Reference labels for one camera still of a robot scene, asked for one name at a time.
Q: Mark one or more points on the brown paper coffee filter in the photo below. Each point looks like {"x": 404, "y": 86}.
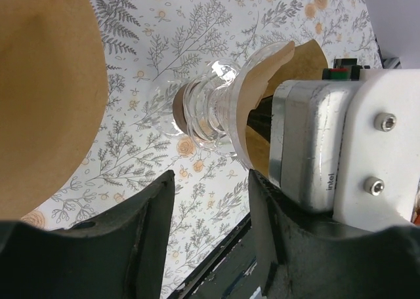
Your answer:
{"x": 54, "y": 90}

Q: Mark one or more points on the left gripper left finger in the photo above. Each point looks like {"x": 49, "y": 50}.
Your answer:
{"x": 119, "y": 253}

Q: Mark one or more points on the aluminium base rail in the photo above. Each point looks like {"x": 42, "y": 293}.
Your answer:
{"x": 389, "y": 52}

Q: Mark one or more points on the floral tablecloth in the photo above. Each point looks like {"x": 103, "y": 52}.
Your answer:
{"x": 147, "y": 41}

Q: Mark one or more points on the clear glass carafe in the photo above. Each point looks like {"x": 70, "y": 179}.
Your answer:
{"x": 208, "y": 101}

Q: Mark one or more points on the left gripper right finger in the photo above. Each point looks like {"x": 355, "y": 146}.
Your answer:
{"x": 302, "y": 255}

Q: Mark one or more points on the glass cup with brown band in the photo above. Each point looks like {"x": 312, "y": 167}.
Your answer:
{"x": 178, "y": 110}

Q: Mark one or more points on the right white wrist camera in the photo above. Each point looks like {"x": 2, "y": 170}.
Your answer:
{"x": 349, "y": 147}

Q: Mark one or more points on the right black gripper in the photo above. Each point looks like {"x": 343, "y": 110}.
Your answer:
{"x": 260, "y": 119}

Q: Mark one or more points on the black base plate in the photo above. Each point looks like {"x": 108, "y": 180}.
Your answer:
{"x": 229, "y": 271}

